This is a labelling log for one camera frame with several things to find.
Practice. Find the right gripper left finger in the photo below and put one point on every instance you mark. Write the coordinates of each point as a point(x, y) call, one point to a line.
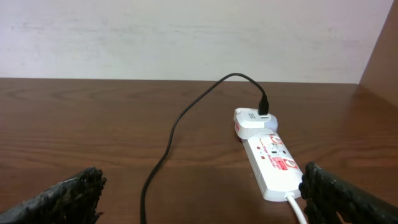
point(71, 201)

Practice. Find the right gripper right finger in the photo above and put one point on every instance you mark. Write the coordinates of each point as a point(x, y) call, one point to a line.
point(331, 200)

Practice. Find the white USB charger adapter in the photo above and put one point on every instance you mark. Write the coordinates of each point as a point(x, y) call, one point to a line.
point(248, 122)

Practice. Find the white power strip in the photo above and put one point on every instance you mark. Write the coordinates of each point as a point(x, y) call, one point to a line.
point(277, 174)

